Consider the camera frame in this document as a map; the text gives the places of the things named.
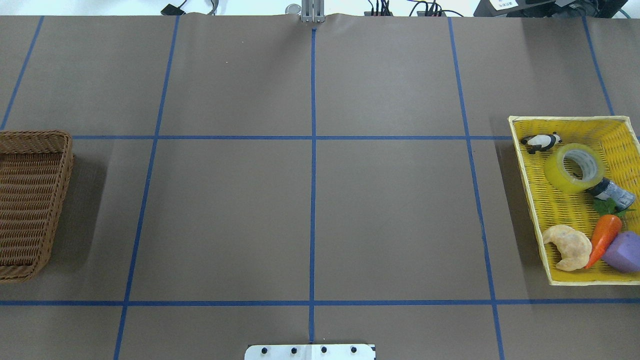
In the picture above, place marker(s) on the aluminium frame post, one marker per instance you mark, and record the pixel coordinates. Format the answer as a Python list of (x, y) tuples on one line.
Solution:
[(312, 11)]

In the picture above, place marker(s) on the purple toy block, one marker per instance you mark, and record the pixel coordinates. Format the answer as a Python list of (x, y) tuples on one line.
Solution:
[(623, 254)]

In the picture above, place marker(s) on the small black-capped bottle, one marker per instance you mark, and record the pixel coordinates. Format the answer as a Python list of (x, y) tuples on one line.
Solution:
[(607, 189)]

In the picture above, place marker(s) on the black laptop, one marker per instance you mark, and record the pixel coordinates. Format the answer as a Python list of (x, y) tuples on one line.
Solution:
[(557, 9)]

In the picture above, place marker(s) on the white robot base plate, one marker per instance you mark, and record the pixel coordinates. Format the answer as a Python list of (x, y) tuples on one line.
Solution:
[(338, 351)]

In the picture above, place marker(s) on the panda figurine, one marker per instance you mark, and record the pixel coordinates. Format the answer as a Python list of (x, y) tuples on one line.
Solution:
[(540, 142)]

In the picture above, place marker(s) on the brown paper table mat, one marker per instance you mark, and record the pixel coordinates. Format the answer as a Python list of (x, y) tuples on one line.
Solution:
[(245, 180)]

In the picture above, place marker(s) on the yellow tape roll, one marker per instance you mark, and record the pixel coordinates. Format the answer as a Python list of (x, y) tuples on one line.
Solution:
[(589, 162)]

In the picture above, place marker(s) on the toy croissant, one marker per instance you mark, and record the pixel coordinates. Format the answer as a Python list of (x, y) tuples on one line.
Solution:
[(574, 247)]

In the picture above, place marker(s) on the toy carrot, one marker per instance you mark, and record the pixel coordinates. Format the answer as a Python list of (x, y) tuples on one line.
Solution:
[(606, 228)]

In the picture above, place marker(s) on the brown wicker basket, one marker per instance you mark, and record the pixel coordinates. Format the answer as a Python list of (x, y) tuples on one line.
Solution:
[(35, 172)]

